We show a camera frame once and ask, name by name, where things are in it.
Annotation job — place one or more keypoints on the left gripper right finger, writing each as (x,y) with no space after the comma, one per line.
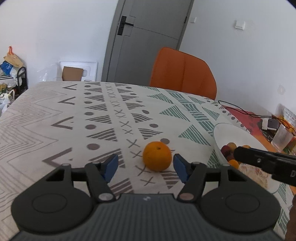
(192,175)

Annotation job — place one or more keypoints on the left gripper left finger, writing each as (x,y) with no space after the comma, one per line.
(98,175)

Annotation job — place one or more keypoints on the peeled pomelo segment right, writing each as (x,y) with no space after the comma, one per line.
(256,174)

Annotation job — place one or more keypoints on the clear plastic cup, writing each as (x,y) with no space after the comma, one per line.
(281,139)

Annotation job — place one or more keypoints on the large orange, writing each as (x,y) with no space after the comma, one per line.
(157,156)

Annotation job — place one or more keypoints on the small red fruit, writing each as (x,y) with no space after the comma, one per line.
(226,151)

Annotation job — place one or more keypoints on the tiny orange kumquat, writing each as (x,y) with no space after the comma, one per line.
(234,163)

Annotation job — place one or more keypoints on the medium orange mandarin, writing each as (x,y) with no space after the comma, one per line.
(246,146)

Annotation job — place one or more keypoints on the brown longan on plate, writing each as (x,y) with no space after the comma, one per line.
(232,146)

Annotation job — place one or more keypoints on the white round plate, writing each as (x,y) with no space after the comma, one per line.
(225,133)

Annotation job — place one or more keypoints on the red orange mat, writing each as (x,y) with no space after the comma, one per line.
(251,124)

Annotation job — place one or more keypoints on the patterned tablecloth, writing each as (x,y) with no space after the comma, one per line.
(53,130)

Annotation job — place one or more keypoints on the white foam board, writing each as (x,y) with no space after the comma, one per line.
(89,69)

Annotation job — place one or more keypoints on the brown cardboard box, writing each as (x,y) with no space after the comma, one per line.
(72,74)

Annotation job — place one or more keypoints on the orange chair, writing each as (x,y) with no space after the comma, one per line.
(179,71)

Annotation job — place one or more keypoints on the white plastic bag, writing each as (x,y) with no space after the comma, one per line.
(6,100)

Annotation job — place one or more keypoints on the black metal rack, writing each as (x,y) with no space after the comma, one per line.
(19,84)

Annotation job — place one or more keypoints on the brown paper bag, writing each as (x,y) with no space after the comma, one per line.
(13,59)

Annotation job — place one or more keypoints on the grey door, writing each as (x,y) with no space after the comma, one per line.
(130,58)

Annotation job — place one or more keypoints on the white light switch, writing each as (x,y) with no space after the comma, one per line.
(240,25)

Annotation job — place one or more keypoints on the black door handle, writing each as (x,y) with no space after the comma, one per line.
(122,24)

